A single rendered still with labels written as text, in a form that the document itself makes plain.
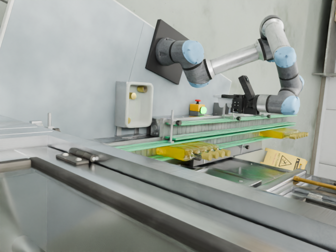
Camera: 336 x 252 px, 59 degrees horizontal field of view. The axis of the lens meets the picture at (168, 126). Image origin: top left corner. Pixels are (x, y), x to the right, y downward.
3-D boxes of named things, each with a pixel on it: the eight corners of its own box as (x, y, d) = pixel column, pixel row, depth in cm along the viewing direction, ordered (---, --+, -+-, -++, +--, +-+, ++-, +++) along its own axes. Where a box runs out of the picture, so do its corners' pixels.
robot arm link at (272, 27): (278, 1, 144) (302, 51, 108) (282, 22, 150) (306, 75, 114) (253, 10, 147) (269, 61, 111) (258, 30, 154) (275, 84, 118)
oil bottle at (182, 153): (155, 153, 155) (188, 162, 141) (156, 143, 155) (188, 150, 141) (163, 152, 160) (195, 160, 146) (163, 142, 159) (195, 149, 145)
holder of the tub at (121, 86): (114, 136, 150) (124, 138, 145) (116, 81, 147) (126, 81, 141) (139, 133, 163) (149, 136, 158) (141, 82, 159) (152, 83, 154)
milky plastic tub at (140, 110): (114, 126, 149) (126, 128, 143) (116, 80, 146) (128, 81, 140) (140, 124, 162) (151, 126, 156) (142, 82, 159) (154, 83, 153)
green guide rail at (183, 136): (164, 138, 158) (176, 140, 153) (164, 136, 158) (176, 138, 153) (287, 122, 288) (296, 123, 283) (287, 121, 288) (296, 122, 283)
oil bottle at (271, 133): (259, 135, 246) (294, 141, 227) (260, 128, 245) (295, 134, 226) (262, 135, 250) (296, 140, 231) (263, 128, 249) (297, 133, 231)
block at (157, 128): (149, 135, 159) (158, 137, 155) (150, 117, 158) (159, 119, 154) (154, 134, 162) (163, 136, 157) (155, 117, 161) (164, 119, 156)
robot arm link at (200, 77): (180, 60, 165) (280, 22, 151) (190, 81, 174) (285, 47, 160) (181, 71, 156) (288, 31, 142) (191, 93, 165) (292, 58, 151)
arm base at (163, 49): (162, 32, 162) (175, 31, 155) (177, 47, 173) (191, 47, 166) (151, 56, 160) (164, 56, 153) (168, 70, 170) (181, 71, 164)
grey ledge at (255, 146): (181, 163, 188) (195, 167, 181) (182, 149, 187) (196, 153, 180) (251, 147, 259) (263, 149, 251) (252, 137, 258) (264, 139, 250)
